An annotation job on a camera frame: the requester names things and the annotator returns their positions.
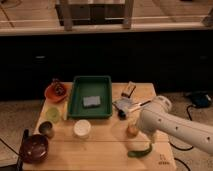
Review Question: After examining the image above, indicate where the light green plastic cup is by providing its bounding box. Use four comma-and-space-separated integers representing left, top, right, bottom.
45, 107, 60, 123

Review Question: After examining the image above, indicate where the black spoon handle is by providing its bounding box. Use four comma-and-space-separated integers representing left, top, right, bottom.
15, 128, 30, 171

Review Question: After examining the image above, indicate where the black cable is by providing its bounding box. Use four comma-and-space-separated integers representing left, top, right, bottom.
168, 103, 201, 152

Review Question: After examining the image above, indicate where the black handled knife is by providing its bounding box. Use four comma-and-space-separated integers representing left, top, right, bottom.
129, 100, 151, 112

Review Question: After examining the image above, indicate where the dark red bowl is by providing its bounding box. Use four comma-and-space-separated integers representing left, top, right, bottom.
19, 134, 49, 164

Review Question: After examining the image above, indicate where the grey cloth with black object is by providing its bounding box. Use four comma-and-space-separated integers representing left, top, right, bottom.
113, 97, 133, 120

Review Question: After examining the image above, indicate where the green plastic tray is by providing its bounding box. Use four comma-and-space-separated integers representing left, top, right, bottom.
67, 76, 112, 119

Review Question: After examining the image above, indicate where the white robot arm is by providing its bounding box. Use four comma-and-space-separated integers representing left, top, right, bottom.
136, 96, 213, 155

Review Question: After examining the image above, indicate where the dark pine cone object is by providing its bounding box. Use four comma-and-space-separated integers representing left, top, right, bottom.
52, 79, 65, 96

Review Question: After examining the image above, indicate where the blue black floor device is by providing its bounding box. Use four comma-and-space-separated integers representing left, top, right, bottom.
185, 92, 212, 108

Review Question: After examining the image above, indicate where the brown small box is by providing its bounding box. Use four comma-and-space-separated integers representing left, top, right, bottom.
121, 81, 136, 98

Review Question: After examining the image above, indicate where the red yellow apple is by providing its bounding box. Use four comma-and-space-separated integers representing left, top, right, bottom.
126, 124, 139, 138

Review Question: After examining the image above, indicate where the blue grey sponge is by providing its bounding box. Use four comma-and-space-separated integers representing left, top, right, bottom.
83, 96, 101, 107

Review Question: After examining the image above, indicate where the white paper cup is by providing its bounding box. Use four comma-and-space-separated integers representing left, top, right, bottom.
73, 120, 91, 138

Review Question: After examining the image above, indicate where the white stool frame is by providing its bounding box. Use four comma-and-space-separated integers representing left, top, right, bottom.
54, 0, 134, 31

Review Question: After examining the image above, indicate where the orange plate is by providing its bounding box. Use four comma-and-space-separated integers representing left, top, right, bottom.
44, 83, 67, 103

